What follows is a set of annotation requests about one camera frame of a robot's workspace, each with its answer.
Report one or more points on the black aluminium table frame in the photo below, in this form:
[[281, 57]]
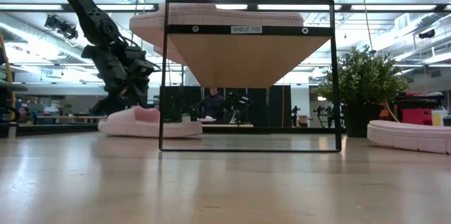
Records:
[[63, 129]]

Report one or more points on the black room divider panels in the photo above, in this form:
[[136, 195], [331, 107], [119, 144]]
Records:
[[267, 107]]

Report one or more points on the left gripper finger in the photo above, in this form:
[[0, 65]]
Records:
[[105, 102], [135, 99]]

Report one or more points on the green potted plant black pot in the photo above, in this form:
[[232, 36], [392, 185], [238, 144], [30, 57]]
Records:
[[366, 76]]

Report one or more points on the red black cart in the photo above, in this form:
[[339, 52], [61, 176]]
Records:
[[412, 116]]

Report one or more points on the pink foam slide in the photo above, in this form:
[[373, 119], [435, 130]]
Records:
[[211, 18], [141, 127], [408, 136]]

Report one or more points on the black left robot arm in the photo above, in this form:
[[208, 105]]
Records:
[[81, 2]]

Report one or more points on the person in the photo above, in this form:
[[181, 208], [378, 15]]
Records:
[[213, 106], [23, 114]]

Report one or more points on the black ceiling fixture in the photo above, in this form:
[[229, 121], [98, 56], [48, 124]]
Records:
[[427, 34]]

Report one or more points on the black camera tripod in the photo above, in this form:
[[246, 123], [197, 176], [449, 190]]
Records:
[[295, 115], [322, 113]]

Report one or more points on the yellow white container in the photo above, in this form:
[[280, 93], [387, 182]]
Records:
[[437, 118]]

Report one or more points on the black ceiling camera cluster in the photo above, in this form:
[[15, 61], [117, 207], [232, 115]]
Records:
[[61, 26]]

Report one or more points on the black frame wooden shelf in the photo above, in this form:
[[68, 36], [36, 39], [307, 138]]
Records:
[[243, 58]]

